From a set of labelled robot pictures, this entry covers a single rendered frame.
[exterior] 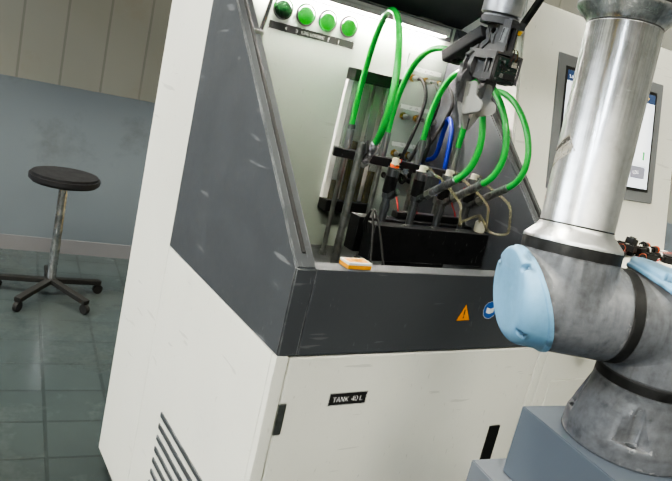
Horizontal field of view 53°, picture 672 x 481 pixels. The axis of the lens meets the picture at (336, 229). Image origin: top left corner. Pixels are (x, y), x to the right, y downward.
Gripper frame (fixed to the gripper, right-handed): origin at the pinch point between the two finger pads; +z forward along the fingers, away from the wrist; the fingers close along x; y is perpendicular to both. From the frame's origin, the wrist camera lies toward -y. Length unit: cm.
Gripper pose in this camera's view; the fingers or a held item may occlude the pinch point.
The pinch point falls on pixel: (464, 122)
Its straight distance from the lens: 136.2
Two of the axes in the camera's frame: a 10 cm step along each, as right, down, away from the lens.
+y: 5.1, 3.0, -8.1
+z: -2.2, 9.5, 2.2
